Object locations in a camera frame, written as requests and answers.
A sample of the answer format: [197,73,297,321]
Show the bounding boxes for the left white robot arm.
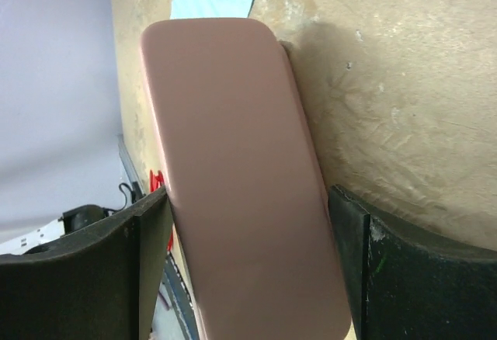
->
[1,204,125,255]

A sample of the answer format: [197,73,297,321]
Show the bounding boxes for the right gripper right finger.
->
[328,186,496,339]

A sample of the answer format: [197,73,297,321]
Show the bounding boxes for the red sunglasses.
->
[149,169,174,253]

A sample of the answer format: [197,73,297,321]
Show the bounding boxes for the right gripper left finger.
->
[0,186,174,340]

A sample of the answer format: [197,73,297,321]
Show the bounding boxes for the pink glasses case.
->
[141,18,351,339]

